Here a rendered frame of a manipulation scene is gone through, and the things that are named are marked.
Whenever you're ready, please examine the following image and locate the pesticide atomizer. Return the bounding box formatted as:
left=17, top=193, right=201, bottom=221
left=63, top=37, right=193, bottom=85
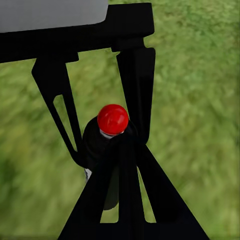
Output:
left=82, top=104, right=139, bottom=211

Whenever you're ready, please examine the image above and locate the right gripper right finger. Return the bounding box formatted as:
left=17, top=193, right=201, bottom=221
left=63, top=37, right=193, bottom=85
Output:
left=125, top=133, right=210, bottom=240

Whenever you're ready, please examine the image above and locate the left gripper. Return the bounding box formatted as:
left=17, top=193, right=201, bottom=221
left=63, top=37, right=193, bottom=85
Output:
left=0, top=2, right=156, bottom=169

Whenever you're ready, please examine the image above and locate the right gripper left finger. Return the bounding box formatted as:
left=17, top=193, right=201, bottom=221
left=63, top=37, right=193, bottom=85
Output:
left=58, top=133, right=133, bottom=240

